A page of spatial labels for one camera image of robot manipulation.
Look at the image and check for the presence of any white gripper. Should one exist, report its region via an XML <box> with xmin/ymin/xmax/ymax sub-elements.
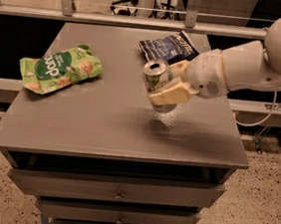
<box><xmin>148</xmin><ymin>49</ymin><xmax>229</xmax><ymax>106</ymax></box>

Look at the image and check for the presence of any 7up soda can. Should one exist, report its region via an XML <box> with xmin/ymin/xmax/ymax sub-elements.
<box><xmin>138</xmin><ymin>57</ymin><xmax>183</xmax><ymax>114</ymax></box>

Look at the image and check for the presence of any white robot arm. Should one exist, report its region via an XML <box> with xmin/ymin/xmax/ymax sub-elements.
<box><xmin>148</xmin><ymin>18</ymin><xmax>281</xmax><ymax>106</ymax></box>

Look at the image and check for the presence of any blue chip bag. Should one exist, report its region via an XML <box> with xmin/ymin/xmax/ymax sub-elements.
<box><xmin>139</xmin><ymin>31</ymin><xmax>199</xmax><ymax>65</ymax></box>

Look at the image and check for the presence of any black office chair base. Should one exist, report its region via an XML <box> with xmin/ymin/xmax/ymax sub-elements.
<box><xmin>111</xmin><ymin>0</ymin><xmax>179</xmax><ymax>20</ymax></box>

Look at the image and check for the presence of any top grey drawer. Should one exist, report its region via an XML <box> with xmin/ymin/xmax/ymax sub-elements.
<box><xmin>8</xmin><ymin>168</ymin><xmax>225</xmax><ymax>208</ymax></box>

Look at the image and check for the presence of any grey drawer cabinet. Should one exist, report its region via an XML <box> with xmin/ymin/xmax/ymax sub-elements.
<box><xmin>0</xmin><ymin>23</ymin><xmax>248</xmax><ymax>215</ymax></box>

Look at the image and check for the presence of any green snack bag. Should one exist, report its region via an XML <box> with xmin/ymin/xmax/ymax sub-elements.
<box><xmin>19</xmin><ymin>44</ymin><xmax>103</xmax><ymax>95</ymax></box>

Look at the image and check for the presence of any middle grey drawer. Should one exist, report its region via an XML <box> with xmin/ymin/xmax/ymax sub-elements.
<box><xmin>37</xmin><ymin>200</ymin><xmax>200</xmax><ymax>224</ymax></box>

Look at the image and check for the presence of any white cable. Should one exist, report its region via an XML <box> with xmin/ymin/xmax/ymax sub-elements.
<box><xmin>232</xmin><ymin>82</ymin><xmax>281</xmax><ymax>131</ymax></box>

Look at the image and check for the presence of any metal railing frame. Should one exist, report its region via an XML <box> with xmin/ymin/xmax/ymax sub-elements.
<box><xmin>0</xmin><ymin>0</ymin><xmax>281</xmax><ymax>40</ymax></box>

